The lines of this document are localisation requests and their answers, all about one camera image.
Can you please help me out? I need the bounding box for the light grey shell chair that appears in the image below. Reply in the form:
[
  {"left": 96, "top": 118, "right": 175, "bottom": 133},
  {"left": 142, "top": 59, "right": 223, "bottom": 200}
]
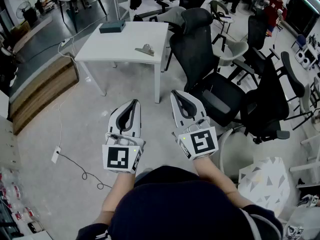
[{"left": 212, "top": 33, "right": 250, "bottom": 69}]

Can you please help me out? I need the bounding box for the black mesh office chair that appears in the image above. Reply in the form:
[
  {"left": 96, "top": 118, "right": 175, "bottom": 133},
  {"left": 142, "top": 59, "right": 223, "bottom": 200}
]
[{"left": 239, "top": 50, "right": 314, "bottom": 145}]

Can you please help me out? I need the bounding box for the person's left forearm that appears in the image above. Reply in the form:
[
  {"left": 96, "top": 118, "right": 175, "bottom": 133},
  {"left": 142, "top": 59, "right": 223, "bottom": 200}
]
[{"left": 100, "top": 170, "right": 137, "bottom": 220}]

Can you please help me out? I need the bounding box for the white shelving frame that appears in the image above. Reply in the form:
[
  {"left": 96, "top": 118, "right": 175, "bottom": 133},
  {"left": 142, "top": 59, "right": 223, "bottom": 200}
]
[{"left": 111, "top": 0, "right": 226, "bottom": 23}]

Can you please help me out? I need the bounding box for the white triangle-patterned stool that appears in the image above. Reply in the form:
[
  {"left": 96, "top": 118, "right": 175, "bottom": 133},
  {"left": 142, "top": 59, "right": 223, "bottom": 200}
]
[{"left": 237, "top": 156, "right": 292, "bottom": 211}]

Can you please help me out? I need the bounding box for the dark teal flat box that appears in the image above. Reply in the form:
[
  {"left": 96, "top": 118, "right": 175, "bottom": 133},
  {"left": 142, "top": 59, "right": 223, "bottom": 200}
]
[{"left": 98, "top": 19, "right": 126, "bottom": 35}]

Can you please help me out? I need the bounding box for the wooden step platform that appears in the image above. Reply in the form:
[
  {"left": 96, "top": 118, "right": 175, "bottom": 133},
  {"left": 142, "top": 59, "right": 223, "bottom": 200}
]
[{"left": 9, "top": 52, "right": 81, "bottom": 136}]

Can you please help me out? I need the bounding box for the black high-back office chair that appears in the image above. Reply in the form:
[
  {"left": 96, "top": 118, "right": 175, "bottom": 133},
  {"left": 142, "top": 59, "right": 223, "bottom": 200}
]
[{"left": 246, "top": 14, "right": 281, "bottom": 72}]

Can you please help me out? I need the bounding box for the person's dark clothed body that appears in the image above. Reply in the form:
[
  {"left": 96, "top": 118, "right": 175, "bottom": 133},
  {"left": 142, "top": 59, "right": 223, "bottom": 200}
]
[{"left": 75, "top": 165, "right": 285, "bottom": 240}]

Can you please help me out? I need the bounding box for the black office chair with headrest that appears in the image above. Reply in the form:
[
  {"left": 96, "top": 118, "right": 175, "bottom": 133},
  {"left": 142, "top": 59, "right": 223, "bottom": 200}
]
[{"left": 169, "top": 7, "right": 247, "bottom": 128}]

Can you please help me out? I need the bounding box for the metal clip tool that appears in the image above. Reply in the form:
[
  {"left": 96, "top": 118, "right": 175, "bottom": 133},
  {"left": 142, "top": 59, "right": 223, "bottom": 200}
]
[{"left": 134, "top": 43, "right": 156, "bottom": 57}]

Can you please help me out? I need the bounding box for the white frame chair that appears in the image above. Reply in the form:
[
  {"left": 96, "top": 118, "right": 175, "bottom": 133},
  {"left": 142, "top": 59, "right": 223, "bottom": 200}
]
[{"left": 217, "top": 127, "right": 256, "bottom": 183}]

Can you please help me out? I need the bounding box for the black standing fan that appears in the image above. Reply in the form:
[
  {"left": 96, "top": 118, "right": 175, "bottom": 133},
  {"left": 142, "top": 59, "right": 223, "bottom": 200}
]
[{"left": 15, "top": 1, "right": 38, "bottom": 27}]

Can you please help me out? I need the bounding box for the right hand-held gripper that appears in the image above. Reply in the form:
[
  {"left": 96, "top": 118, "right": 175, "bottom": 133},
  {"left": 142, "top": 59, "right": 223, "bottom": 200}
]
[{"left": 170, "top": 89, "right": 220, "bottom": 162}]

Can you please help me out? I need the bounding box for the pile of clear plastic bottles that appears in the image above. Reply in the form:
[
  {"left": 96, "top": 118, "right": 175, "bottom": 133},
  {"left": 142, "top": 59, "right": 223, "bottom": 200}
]
[{"left": 0, "top": 167, "right": 45, "bottom": 235}]

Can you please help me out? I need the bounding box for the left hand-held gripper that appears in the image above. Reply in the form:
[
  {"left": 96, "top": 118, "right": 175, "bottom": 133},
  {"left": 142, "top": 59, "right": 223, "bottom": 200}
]
[{"left": 101, "top": 98, "right": 147, "bottom": 175}]

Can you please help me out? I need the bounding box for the white floor power socket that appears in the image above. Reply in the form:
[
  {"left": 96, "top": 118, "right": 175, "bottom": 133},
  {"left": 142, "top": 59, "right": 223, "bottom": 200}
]
[{"left": 50, "top": 146, "right": 62, "bottom": 164}]

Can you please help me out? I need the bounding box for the white table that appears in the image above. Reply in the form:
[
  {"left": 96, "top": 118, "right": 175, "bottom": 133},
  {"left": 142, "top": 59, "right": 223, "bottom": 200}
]
[{"left": 74, "top": 20, "right": 170, "bottom": 104}]

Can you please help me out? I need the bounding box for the person's right forearm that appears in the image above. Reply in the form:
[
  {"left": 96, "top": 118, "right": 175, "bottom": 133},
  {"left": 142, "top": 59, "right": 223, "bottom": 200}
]
[{"left": 193, "top": 156, "right": 254, "bottom": 210}]

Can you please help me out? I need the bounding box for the black floor cable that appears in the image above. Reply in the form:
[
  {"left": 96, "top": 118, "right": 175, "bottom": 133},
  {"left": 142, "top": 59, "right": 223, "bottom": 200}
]
[{"left": 58, "top": 150, "right": 113, "bottom": 191}]

